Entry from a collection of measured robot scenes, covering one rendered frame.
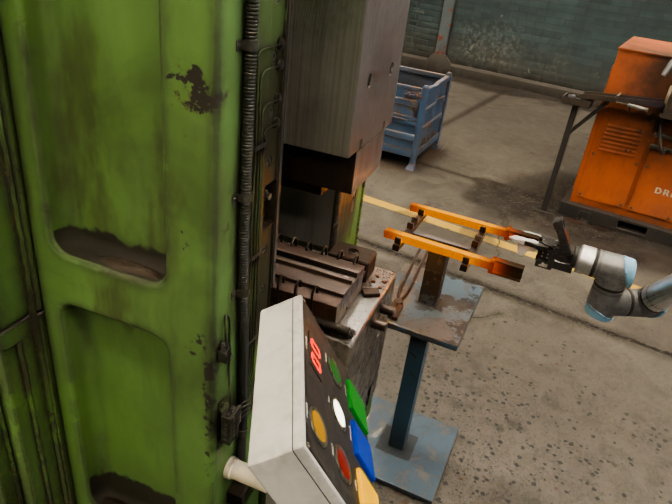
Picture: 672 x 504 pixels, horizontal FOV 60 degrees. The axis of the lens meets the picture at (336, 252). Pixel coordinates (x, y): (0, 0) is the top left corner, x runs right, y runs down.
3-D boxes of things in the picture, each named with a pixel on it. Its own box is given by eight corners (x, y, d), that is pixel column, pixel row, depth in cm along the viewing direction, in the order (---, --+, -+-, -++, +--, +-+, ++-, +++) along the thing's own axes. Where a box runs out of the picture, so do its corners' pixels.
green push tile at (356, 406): (364, 404, 111) (349, 377, 107) (369, 434, 104) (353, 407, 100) (355, 407, 111) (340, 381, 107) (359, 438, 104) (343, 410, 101)
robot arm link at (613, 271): (629, 295, 175) (640, 267, 171) (585, 283, 179) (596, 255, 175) (629, 282, 183) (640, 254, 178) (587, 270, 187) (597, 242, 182)
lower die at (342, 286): (361, 290, 157) (365, 263, 153) (334, 329, 141) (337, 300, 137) (225, 249, 169) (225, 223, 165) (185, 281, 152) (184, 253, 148)
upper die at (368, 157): (379, 166, 140) (385, 128, 136) (351, 195, 124) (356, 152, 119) (226, 130, 152) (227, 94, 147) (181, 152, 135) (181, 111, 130)
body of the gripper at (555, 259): (531, 265, 185) (570, 276, 181) (539, 241, 181) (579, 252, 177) (535, 255, 192) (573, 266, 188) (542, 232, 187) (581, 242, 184)
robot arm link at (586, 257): (596, 255, 175) (597, 242, 183) (579, 250, 176) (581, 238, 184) (586, 280, 179) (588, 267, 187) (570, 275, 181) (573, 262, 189)
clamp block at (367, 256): (374, 270, 167) (378, 250, 164) (365, 284, 160) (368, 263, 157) (336, 259, 171) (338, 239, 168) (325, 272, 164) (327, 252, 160)
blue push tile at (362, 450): (371, 445, 102) (354, 418, 98) (376, 481, 95) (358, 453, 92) (361, 448, 102) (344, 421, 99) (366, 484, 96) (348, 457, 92)
